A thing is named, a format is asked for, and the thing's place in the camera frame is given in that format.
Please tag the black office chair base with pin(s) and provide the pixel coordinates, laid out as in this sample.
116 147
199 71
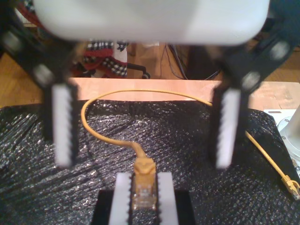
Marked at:
143 69

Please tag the black bubble wrap mat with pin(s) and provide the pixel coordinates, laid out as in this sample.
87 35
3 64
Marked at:
164 140

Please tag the red checked fabric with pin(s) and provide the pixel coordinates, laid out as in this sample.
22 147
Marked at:
110 68

